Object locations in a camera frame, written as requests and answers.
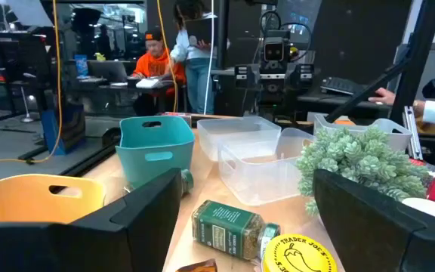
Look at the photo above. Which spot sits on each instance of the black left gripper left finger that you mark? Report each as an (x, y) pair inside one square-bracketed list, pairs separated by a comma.
[(89, 245)]

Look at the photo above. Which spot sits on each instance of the white desk device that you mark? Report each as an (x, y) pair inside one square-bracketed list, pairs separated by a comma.
[(149, 83)]

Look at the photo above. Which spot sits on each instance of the black keyboard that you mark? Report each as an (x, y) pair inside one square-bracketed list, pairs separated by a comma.
[(340, 86)]

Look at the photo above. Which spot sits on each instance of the dark office desk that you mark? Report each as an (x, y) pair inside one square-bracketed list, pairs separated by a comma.
[(100, 92)]

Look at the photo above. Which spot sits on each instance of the artificial green succulent in pot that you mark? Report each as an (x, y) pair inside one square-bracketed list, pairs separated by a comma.
[(353, 158)]

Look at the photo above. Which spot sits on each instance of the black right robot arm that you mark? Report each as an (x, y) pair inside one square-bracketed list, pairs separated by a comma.
[(272, 104)]

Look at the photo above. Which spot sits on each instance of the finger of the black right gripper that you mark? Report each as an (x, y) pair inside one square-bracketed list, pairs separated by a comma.
[(244, 76), (304, 76)]

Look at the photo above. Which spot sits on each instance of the teal plastic bin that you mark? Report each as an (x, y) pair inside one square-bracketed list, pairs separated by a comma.
[(153, 158)]

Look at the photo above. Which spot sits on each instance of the orange spice packet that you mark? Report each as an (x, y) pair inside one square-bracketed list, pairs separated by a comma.
[(198, 266)]

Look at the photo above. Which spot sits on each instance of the clear plastic bin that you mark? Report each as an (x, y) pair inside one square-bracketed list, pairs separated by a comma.
[(236, 136), (263, 181)]

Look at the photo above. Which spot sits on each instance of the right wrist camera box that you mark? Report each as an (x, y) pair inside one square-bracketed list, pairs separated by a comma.
[(274, 51)]

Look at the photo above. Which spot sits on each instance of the yellow-lid spice jar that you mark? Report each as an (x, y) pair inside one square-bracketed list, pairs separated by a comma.
[(297, 255)]

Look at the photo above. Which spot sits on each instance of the light grey plastic bin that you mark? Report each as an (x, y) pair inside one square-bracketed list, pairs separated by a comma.
[(397, 138)]

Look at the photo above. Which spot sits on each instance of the dark laptop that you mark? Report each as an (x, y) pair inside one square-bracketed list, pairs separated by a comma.
[(108, 71), (200, 32)]

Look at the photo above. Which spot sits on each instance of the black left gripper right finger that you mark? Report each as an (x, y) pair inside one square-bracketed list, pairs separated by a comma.
[(372, 234)]

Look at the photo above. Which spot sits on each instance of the silver aluminium bracket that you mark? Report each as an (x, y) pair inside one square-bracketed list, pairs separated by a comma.
[(413, 132)]

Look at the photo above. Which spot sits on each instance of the yellow plastic bin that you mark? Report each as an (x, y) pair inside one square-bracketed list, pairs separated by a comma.
[(13, 200)]

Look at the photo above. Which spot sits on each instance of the blue box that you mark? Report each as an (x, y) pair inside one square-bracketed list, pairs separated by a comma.
[(64, 128)]

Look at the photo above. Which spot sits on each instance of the black aluminium table frame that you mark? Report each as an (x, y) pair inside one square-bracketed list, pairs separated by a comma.
[(417, 56)]

